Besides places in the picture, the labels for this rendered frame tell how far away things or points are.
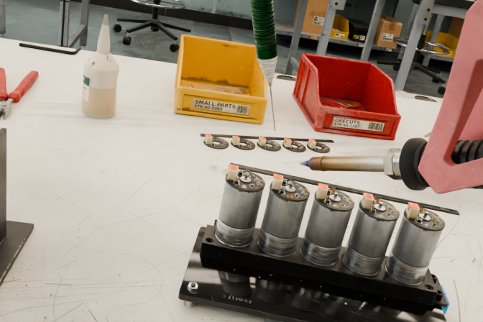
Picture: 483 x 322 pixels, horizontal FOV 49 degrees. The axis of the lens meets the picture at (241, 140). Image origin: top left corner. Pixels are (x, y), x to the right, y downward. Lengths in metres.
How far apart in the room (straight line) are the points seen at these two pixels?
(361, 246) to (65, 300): 0.18
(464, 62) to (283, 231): 0.16
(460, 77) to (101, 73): 0.37
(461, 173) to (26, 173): 0.32
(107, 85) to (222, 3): 4.24
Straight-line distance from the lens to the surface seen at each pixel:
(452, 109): 0.23
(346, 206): 0.33
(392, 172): 0.26
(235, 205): 0.32
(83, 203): 0.40
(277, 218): 0.33
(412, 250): 0.34
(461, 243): 0.47
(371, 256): 0.34
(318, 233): 0.33
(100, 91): 0.53
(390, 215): 0.33
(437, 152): 0.24
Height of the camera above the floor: 0.96
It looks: 23 degrees down
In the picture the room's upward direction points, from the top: 11 degrees clockwise
